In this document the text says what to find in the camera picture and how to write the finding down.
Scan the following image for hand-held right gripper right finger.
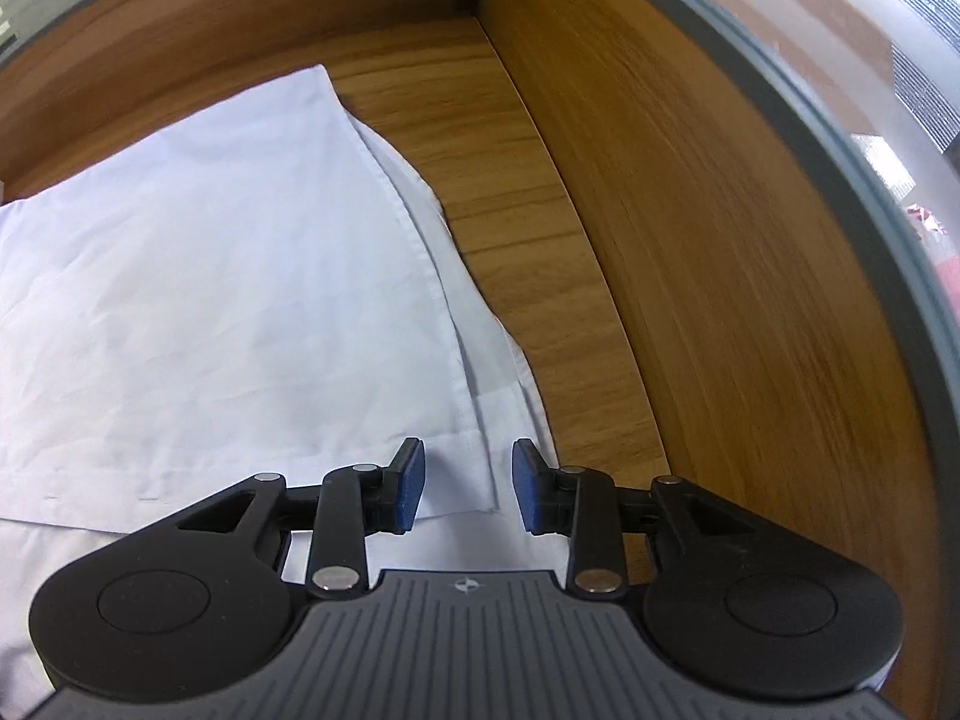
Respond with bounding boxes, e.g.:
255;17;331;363
510;436;762;601

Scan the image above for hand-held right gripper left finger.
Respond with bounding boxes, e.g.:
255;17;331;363
176;436;428;601

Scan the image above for white collared shirt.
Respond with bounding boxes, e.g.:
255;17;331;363
0;64;572;695

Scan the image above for short wood and glass partition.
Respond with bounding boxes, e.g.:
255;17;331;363
469;0;960;720

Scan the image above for long wood and glass partition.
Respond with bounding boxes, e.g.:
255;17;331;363
0;0;481;200

